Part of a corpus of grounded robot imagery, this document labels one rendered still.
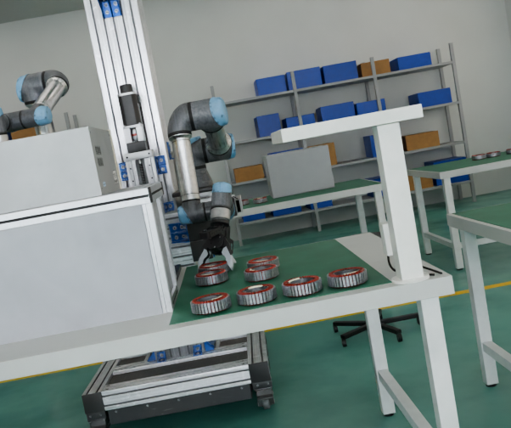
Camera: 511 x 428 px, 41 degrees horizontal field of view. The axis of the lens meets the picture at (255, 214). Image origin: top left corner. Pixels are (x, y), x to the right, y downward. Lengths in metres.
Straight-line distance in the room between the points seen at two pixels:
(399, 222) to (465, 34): 8.03
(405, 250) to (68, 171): 0.97
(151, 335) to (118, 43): 1.90
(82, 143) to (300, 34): 7.42
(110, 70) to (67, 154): 1.41
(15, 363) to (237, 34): 7.68
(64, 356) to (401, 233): 0.93
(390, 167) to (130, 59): 1.85
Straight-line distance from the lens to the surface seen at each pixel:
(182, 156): 2.74
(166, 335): 1.84
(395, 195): 1.85
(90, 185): 2.04
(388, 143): 1.84
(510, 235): 2.43
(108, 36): 3.46
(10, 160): 2.09
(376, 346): 2.87
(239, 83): 9.17
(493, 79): 9.86
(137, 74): 3.39
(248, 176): 8.60
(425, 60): 9.01
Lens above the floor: 1.17
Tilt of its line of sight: 5 degrees down
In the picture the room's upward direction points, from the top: 10 degrees counter-clockwise
